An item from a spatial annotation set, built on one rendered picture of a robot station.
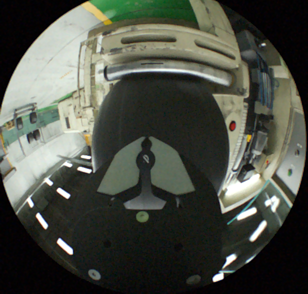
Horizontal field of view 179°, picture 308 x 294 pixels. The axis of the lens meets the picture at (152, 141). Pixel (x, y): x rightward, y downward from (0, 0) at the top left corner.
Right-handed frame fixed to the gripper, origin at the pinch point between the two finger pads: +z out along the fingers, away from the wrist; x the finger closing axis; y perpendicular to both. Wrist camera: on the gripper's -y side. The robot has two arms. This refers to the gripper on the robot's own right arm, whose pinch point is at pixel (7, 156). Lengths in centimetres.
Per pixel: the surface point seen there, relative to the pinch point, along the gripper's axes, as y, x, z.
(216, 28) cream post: 27, -119, -7
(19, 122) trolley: 97, 350, 243
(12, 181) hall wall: -150, 1021, 274
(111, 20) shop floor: 96, -83, 61
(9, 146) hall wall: 83, 923, 393
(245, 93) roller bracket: -3, -109, -18
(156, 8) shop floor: 90, -122, 39
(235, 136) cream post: -21, -121, -10
